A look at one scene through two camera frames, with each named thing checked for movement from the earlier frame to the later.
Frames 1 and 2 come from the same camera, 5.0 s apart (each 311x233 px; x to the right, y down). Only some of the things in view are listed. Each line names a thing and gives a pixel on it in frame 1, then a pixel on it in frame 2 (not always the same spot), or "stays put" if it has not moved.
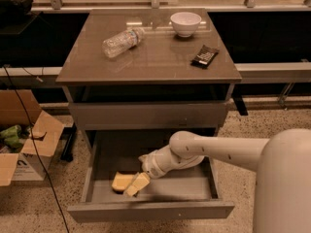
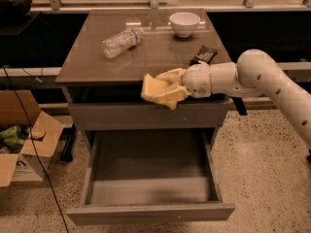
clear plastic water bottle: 121,42 stays put
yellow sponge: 120,182 to 151,87
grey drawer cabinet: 148,69 stays put
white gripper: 152,164 to 197,80
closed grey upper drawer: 149,116 stays put
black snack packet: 204,56 stays put
